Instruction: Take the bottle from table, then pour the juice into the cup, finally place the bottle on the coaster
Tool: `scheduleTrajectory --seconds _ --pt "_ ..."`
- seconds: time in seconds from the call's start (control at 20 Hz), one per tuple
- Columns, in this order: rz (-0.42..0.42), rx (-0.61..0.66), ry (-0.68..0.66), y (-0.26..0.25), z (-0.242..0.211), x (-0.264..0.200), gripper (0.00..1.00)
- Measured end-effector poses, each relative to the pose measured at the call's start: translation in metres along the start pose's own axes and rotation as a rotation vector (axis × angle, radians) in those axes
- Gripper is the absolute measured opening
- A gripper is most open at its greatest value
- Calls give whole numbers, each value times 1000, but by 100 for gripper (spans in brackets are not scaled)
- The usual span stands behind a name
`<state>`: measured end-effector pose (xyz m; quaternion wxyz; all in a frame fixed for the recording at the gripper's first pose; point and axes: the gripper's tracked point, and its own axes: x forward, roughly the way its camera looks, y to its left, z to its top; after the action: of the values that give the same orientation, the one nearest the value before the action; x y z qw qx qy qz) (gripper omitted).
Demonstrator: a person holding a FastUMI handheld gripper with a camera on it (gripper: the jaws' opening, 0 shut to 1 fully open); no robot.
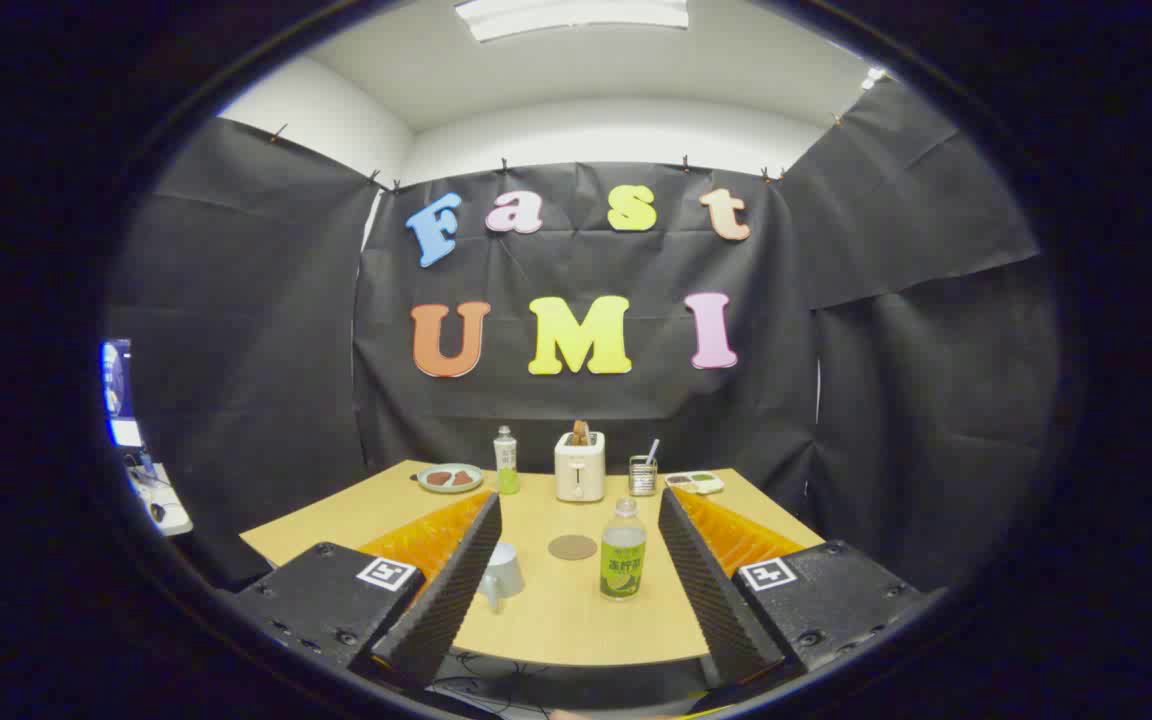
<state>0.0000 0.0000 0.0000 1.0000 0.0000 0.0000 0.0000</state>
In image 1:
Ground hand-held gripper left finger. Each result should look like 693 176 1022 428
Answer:
231 490 503 691

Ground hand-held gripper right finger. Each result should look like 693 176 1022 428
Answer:
658 487 927 691

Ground white cup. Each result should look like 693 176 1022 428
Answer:
476 542 525 613

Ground juice bottle with green label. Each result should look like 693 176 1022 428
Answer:
600 497 648 601

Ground tall slim green drink bottle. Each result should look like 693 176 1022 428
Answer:
493 425 521 496

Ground wooden table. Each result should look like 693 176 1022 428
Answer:
239 459 827 669

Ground pale green plate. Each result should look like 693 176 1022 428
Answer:
417 463 485 495

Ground cream toaster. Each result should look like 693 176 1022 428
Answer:
554 431 607 504

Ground white side desk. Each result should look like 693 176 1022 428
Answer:
126 460 195 538

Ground computer monitor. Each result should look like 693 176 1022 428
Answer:
100 338 144 450

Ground ceiling light panel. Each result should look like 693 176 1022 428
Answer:
454 0 690 43

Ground black cables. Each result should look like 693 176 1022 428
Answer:
431 650 547 716

